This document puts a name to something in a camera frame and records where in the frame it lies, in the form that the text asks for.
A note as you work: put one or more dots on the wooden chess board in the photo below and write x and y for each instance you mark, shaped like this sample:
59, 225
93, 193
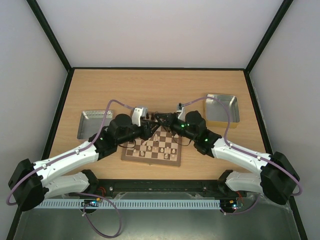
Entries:
162, 148

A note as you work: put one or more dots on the silver embossed metal tray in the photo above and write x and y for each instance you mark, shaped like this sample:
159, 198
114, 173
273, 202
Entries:
89, 123

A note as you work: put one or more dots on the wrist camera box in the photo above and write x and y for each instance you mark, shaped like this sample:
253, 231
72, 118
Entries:
138, 113
181, 113

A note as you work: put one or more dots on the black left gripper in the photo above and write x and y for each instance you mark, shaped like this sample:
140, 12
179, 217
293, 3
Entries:
146, 127

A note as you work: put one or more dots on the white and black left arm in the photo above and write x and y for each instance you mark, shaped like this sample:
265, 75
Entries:
29, 183

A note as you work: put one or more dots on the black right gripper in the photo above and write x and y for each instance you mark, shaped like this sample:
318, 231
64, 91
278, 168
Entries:
170, 122

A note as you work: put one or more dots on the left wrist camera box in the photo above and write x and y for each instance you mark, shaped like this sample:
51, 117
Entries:
138, 113

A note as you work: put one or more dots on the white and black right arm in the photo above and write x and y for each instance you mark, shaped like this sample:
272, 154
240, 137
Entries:
269, 174

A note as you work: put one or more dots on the yellow metal tin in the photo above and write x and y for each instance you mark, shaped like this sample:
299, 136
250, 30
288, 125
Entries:
214, 110

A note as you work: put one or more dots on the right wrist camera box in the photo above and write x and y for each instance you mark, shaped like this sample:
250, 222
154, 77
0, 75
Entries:
181, 113

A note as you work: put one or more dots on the light blue cable duct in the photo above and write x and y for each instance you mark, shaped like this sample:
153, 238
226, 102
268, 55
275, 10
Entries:
132, 204

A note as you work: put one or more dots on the black aluminium frame rail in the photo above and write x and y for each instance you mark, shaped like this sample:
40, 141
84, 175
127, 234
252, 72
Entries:
217, 189

